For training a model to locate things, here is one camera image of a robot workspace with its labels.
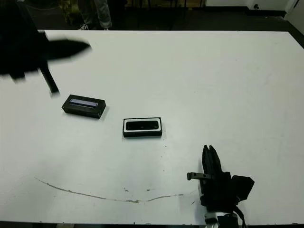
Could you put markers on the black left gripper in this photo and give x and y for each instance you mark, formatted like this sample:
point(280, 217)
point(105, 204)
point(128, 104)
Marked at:
point(21, 47)

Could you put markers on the person in grey trousers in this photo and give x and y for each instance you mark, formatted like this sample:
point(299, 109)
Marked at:
point(104, 14)

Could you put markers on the black box lid with strip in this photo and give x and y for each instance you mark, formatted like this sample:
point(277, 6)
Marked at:
point(83, 108)

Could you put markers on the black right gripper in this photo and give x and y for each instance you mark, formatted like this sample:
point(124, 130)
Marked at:
point(216, 192)

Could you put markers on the black box base white liner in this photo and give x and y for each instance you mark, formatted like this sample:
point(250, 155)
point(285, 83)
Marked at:
point(142, 135)

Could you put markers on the yellow green bag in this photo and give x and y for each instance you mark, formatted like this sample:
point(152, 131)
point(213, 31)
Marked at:
point(70, 12)

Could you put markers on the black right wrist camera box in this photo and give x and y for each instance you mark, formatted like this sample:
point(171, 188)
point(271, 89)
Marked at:
point(243, 187)

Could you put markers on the small black wall fixture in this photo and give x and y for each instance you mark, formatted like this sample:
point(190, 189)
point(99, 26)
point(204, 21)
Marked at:
point(256, 6)

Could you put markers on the white cabinet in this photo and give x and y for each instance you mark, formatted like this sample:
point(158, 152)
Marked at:
point(294, 23)

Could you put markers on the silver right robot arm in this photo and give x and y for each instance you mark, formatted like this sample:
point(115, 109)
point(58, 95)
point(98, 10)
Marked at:
point(211, 218)

